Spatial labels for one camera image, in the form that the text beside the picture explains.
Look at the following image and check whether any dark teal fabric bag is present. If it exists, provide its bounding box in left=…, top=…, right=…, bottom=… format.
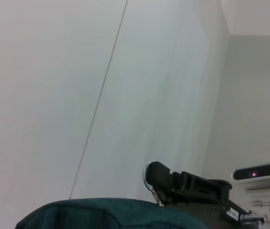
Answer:
left=14, top=198, right=208, bottom=229

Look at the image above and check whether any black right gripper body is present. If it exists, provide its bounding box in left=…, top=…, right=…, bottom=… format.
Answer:
left=165, top=171, right=254, bottom=229

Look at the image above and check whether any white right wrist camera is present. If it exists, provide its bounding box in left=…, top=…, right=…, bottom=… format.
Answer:
left=231, top=161, right=270, bottom=208

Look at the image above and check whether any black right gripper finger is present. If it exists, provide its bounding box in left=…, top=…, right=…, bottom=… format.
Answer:
left=146, top=161, right=174, bottom=193

